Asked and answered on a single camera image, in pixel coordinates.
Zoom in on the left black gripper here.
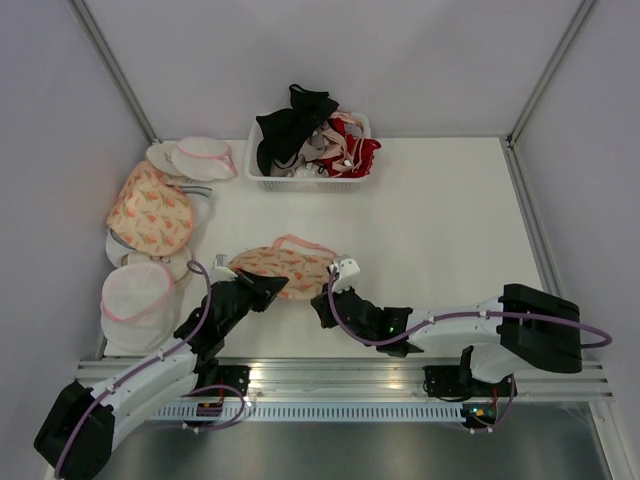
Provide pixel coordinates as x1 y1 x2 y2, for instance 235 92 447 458
220 268 289 335

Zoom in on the tulip print mesh laundry bag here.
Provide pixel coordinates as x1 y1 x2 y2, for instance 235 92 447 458
227 235 337 301

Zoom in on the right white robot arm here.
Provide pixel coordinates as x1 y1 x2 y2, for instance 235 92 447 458
311 284 582 401

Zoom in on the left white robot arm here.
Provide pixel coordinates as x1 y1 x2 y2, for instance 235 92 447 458
34 270 289 479

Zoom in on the cream laundry bag with glasses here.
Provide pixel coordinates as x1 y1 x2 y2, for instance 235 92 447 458
105 229 193 282

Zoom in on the white grey-trim laundry bag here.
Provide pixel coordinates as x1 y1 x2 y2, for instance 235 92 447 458
170 184 214 240

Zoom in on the large white pink-trim mesh bag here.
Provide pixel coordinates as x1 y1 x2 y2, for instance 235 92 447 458
100 262 175 354

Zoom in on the black bra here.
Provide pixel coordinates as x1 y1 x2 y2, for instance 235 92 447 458
256 84 339 176

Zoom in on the beige pink bra in basket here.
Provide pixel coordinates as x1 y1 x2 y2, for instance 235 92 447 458
301 113 340 178

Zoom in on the red bra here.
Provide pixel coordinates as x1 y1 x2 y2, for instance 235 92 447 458
328 112 382 179

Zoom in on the cream embroidered laundry bag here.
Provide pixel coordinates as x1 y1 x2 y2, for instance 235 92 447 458
145 141 186 178

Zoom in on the white plastic basket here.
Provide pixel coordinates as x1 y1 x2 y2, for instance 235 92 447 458
243 120 372 193

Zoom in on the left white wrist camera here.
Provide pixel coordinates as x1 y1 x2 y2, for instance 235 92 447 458
211 254 235 277

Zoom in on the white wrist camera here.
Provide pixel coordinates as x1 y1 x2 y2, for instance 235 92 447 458
328 255 360 294
211 254 235 277

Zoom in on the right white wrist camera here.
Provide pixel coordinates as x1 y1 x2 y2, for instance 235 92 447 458
328 255 360 294

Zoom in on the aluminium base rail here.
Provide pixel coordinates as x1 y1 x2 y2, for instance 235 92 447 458
67 355 614 404

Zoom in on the white slotted cable duct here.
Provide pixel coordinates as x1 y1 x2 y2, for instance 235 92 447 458
151 401 464 423

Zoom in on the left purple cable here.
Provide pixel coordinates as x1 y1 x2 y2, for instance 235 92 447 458
53 259 246 474

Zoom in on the purple cable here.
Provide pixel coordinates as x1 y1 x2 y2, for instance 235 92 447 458
327 267 614 351
53 259 246 474

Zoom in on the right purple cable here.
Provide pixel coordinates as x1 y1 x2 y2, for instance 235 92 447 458
327 267 614 351

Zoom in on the left aluminium frame post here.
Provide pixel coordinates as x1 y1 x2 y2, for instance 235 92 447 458
68 0 159 144

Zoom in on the aluminium frame post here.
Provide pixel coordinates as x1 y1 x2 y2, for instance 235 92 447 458
505 0 599 149
68 0 159 144

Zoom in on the right aluminium frame post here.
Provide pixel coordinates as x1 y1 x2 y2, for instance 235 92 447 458
505 0 599 149

